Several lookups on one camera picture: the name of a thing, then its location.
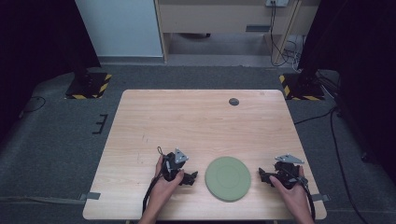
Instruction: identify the grey tape piece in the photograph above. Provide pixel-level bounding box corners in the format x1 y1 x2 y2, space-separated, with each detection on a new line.
78 191 102 202
311 193 331 203

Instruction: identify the person's right hand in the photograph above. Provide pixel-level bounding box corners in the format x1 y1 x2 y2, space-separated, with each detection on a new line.
269 165 309 213

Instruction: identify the white panel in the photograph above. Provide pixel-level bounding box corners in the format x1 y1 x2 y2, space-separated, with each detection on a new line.
74 0 164 58

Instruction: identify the thin black floor cable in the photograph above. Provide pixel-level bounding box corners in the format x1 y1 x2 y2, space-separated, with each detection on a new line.
18 95 48 119

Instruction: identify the black power cable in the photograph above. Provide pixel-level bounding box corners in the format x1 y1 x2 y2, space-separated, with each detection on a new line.
269 2 293 67

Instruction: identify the long black floor cable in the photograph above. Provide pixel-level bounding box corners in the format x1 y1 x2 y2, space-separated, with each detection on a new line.
293 105 365 224

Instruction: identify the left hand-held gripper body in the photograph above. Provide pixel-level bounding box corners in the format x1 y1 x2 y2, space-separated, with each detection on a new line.
161 147 190 185

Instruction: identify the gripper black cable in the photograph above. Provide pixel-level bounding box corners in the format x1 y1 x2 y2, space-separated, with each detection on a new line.
297 176 317 222
142 146 164 217

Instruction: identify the white cable bundle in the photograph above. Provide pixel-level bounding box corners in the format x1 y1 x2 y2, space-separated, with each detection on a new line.
283 35 305 69

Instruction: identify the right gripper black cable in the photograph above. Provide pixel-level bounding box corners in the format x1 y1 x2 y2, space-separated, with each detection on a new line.
297 176 317 222

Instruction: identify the grey desk label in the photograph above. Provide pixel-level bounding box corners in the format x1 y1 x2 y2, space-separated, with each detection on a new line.
245 24 272 34

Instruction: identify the person's left hand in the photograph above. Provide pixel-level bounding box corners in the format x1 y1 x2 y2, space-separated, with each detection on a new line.
151 155 186 203

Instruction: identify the beige wooden desk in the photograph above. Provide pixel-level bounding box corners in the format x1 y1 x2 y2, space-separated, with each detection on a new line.
153 0 321 64

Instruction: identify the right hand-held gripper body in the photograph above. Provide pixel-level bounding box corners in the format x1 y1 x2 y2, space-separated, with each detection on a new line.
273 153 305 190

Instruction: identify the dark curtain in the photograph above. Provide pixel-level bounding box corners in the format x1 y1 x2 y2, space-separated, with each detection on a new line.
297 0 396 185
0 0 102 147

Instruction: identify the black stand base hazard tape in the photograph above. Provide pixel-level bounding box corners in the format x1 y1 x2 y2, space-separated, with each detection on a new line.
278 73 326 102
64 72 113 101

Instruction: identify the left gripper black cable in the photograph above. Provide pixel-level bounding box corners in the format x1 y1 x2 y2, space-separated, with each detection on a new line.
142 146 164 217

